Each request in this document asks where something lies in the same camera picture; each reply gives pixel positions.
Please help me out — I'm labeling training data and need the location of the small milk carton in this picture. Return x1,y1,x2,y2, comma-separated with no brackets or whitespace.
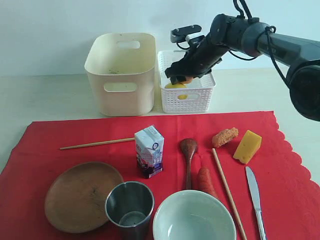
134,125,165,179

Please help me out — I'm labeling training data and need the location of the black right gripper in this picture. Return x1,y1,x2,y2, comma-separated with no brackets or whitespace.
164,34,230,85

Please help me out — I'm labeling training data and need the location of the dark wooden spoon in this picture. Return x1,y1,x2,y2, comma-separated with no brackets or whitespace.
179,138,198,190

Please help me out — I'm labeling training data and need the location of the yellow lemon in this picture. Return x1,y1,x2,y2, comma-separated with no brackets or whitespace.
165,83,188,100

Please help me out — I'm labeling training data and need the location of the stainless steel cup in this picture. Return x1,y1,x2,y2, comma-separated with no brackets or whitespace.
104,181,155,240

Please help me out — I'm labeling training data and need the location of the white perforated plastic basket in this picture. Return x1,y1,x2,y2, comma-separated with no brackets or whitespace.
157,50,216,114

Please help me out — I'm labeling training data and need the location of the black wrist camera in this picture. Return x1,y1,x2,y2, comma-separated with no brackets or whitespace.
170,24,202,43

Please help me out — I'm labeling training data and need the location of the brown egg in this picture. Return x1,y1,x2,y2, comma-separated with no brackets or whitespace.
181,76,194,84

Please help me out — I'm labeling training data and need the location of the steel table knife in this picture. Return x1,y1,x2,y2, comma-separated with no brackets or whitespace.
245,166,267,240

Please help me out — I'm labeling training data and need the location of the pale green ceramic bowl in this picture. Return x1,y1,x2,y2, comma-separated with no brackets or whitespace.
152,190,237,240

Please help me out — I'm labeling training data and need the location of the wooden chopstick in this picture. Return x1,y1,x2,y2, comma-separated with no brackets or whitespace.
59,137,135,150
212,148,247,240

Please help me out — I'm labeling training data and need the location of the fried chicken nugget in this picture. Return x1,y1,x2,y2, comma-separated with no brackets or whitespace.
212,127,239,148

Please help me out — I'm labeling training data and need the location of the red table cloth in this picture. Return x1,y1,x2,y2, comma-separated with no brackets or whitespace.
0,111,320,240

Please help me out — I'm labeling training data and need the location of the left wooden chopstick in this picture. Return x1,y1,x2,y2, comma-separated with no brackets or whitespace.
59,137,135,150

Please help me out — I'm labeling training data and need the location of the right wooden chopstick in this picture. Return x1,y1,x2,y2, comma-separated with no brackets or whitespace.
212,148,247,240

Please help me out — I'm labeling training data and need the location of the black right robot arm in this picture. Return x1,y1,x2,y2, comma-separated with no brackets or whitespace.
165,13,320,121

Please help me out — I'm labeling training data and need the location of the orange carrot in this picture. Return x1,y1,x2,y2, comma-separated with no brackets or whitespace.
197,167,219,199

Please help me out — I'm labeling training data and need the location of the yellow cheese wedge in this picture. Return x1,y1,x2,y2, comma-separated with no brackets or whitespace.
233,130,262,165

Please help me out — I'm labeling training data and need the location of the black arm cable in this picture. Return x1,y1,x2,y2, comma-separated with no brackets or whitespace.
232,0,291,86

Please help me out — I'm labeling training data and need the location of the brown wooden plate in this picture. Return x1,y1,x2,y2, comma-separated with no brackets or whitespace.
44,161,124,234

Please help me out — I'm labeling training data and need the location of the cream plastic bin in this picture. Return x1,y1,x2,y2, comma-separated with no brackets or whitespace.
84,32,156,117

